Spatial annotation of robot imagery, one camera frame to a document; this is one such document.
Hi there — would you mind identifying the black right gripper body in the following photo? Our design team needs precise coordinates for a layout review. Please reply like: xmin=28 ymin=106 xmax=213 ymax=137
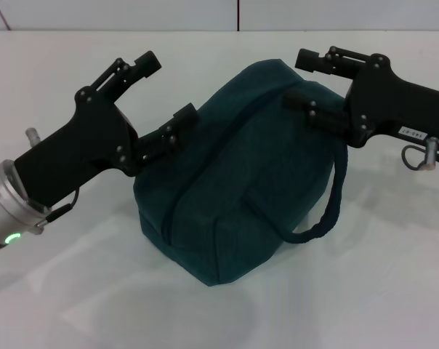
xmin=344 ymin=53 xmax=439 ymax=154

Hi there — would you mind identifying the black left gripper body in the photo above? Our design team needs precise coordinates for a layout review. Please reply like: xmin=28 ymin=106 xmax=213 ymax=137
xmin=14 ymin=86 xmax=140 ymax=212

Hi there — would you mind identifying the dark teal insulated bag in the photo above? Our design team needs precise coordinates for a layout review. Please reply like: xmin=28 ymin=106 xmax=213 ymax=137
xmin=132 ymin=57 xmax=351 ymax=289

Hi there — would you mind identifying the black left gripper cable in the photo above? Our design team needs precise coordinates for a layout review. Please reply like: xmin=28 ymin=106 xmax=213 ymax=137
xmin=44 ymin=188 xmax=81 ymax=223

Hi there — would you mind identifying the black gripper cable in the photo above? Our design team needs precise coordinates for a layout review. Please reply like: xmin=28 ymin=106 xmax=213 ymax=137
xmin=44 ymin=188 xmax=81 ymax=223
xmin=402 ymin=143 xmax=430 ymax=172

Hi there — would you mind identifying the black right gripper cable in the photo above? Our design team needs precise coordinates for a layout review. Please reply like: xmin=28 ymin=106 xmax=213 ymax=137
xmin=402 ymin=143 xmax=430 ymax=172

